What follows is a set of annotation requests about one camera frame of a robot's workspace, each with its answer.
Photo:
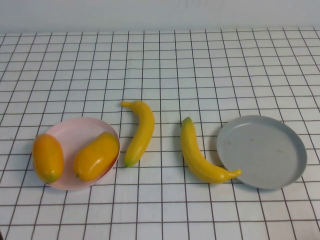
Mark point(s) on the yellow-orange plastic mango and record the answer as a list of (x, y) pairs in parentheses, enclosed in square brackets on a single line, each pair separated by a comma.
[(96, 157)]

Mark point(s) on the pink round plate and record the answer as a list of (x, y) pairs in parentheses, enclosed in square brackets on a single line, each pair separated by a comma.
[(75, 140)]

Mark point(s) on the grey round plate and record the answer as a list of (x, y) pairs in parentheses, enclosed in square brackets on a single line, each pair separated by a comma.
[(262, 152)]

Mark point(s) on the yellow plastic banana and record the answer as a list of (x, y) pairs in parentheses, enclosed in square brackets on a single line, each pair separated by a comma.
[(197, 157), (143, 125)]

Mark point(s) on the deep orange plastic mango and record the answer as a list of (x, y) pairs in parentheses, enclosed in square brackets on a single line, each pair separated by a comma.
[(48, 157)]

